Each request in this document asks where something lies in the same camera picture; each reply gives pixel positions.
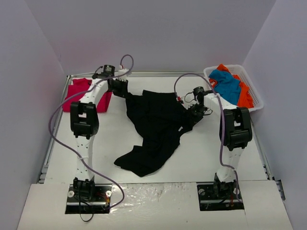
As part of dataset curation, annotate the black t-shirt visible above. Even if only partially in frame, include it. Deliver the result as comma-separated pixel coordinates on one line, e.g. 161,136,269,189
114,90,195,177

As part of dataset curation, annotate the white plastic basket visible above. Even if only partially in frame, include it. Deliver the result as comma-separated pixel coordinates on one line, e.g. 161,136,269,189
203,64,263,112

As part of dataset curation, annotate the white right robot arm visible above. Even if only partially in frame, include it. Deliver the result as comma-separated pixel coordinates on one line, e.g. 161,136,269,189
186,86,252,198

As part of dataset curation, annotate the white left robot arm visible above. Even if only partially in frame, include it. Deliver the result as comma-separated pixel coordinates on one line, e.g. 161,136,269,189
70,65,129,202

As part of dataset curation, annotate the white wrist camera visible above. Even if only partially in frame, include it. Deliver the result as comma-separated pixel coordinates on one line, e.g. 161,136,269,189
115,69,130,81
178,93,197,109

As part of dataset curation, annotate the red folded t-shirt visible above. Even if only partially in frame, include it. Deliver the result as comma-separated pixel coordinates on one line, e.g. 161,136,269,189
62,78,112,113

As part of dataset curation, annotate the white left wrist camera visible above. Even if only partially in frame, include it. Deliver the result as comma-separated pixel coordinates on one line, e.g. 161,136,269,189
115,69,130,81

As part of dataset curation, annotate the blue t-shirt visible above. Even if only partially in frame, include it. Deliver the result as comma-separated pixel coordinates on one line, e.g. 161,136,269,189
209,69,241,105

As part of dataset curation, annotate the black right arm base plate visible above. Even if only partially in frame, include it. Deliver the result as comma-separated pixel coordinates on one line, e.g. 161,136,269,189
197,182,244,211

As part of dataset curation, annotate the orange t-shirt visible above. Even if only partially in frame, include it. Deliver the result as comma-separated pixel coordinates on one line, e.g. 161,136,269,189
216,64,254,108

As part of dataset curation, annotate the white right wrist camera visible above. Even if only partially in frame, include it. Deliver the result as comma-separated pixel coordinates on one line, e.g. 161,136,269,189
178,93,197,109

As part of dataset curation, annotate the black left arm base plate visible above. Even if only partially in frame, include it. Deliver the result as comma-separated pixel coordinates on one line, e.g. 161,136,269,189
65,184,112,214

